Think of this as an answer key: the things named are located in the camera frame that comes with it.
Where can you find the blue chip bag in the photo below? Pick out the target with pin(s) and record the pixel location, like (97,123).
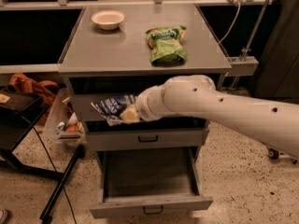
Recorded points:
(111,108)

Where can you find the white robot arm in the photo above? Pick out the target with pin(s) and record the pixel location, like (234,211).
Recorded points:
(274,124)

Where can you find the middle grey drawer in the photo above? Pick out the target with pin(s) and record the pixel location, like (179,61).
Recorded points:
(126,140)

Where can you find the clear plastic bin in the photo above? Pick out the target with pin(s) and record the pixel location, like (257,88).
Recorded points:
(58,121)

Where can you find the orange jacket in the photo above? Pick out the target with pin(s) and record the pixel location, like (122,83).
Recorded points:
(34,87)

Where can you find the grey drawer cabinet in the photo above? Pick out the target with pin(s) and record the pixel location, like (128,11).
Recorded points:
(102,62)

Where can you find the green chip bag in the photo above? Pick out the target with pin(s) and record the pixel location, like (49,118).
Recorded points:
(166,45)

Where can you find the white bowl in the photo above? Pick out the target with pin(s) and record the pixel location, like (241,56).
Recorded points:
(108,20)

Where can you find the bottom grey drawer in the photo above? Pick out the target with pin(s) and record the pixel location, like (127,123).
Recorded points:
(148,182)

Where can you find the metal pole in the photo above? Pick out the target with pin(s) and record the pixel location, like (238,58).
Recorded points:
(245,65)

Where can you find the black wheeled tripod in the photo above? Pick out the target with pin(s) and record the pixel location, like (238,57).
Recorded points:
(274,154)

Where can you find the white shoe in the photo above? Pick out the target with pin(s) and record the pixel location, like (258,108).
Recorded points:
(3,215)

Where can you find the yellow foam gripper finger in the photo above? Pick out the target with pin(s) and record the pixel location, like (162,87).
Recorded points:
(130,115)

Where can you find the dark cabinet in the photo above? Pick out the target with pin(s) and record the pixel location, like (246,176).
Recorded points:
(277,76)

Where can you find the black stand with box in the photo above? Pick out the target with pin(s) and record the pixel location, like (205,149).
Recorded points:
(11,136)

